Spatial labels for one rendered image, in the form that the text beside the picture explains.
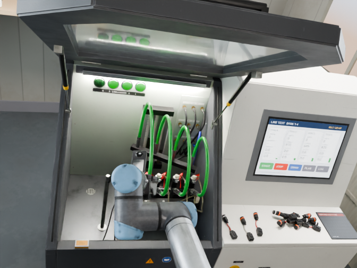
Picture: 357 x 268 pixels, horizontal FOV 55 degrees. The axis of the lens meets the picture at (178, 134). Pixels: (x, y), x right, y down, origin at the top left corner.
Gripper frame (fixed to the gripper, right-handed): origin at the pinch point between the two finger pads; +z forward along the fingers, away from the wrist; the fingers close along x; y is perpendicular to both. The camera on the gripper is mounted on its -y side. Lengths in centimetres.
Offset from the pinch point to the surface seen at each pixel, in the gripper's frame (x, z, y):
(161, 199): 2.5, 34.8, 6.0
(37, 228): -94, 124, 26
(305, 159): 69, 39, -14
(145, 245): -1.7, 20.1, 24.6
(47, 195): -99, 145, 2
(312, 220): 73, 45, 14
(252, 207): 45, 46, 8
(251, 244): 42, 31, 24
